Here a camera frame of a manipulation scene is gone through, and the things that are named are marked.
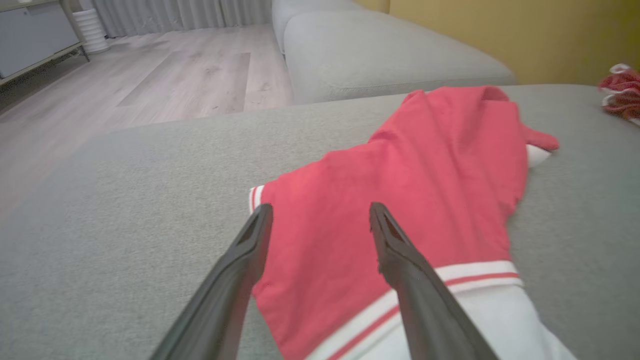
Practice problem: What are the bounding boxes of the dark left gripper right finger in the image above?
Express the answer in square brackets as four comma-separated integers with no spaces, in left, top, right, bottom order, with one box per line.
[369,202,501,360]

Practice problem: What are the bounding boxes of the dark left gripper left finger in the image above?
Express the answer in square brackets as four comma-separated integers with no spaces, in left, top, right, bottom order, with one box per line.
[150,203,274,360]

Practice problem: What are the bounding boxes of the red jersey with white sleeves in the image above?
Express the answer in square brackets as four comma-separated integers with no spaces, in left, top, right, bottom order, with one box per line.
[248,85,578,360]

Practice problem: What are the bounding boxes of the red shorts with white stripe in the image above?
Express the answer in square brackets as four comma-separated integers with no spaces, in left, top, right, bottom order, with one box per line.
[598,63,640,126]

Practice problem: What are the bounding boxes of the grey fabric sofa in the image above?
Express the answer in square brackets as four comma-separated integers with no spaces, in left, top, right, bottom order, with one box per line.
[0,84,640,360]

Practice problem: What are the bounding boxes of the grey sofa section with seam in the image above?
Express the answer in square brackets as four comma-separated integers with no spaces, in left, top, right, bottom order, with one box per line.
[271,0,517,106]

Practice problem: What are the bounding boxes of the grey pleated curtain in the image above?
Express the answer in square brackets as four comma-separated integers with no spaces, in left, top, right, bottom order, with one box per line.
[90,0,273,39]

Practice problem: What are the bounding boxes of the yellow sofa backrest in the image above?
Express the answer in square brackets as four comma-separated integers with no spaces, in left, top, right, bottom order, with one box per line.
[352,0,640,86]

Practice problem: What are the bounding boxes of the white ribbed cylinder appliance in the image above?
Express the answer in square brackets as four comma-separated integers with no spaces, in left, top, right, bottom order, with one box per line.
[72,7,111,55]

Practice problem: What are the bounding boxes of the grey cabinet with frame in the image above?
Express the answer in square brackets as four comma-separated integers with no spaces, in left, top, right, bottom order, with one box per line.
[0,0,92,87]

